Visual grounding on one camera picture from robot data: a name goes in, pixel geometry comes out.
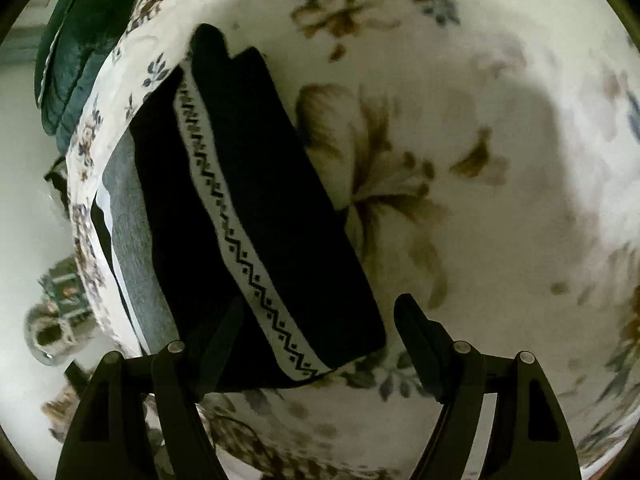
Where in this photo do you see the floral bed sheet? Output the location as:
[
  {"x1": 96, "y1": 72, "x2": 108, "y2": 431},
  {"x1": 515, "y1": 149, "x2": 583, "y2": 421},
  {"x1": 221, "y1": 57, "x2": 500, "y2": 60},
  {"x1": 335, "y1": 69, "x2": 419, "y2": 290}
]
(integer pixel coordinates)
[{"x1": 63, "y1": 0, "x2": 639, "y2": 479}]

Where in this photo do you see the green storage rack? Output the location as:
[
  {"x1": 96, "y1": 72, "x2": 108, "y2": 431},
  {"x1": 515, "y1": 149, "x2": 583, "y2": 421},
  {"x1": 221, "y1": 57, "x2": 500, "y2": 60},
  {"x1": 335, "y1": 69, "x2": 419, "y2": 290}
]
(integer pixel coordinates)
[{"x1": 38, "y1": 257, "x2": 91, "y2": 318}]

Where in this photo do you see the dark green folded quilt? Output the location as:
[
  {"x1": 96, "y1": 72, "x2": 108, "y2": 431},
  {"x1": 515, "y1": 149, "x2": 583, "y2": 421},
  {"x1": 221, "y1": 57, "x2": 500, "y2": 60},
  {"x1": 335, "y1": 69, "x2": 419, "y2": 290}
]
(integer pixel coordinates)
[{"x1": 34, "y1": 0, "x2": 136, "y2": 155}]

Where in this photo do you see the black grey striped sweater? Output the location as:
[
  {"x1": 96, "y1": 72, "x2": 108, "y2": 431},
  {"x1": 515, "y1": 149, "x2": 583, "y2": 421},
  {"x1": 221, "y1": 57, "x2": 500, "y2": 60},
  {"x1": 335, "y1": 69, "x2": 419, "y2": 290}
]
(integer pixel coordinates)
[{"x1": 91, "y1": 24, "x2": 386, "y2": 392}]

